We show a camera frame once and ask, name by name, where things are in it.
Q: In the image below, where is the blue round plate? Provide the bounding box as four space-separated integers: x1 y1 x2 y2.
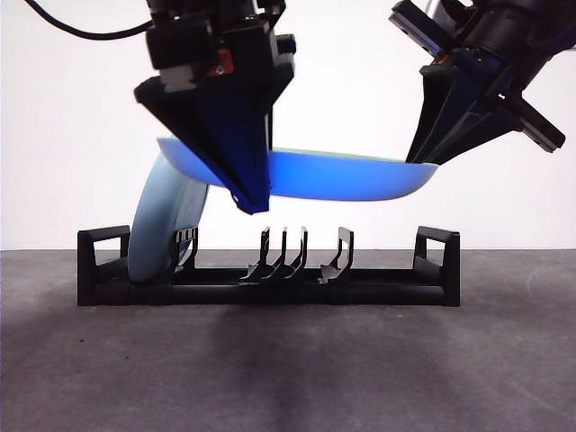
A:
128 150 211 284

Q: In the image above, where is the black plate rack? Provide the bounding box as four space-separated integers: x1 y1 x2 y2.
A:
76 224 461 308

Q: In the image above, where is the black cable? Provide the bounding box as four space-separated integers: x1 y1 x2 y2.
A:
24 0 157 41

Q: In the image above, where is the green round plate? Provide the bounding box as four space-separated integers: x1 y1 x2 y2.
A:
156 137 440 203

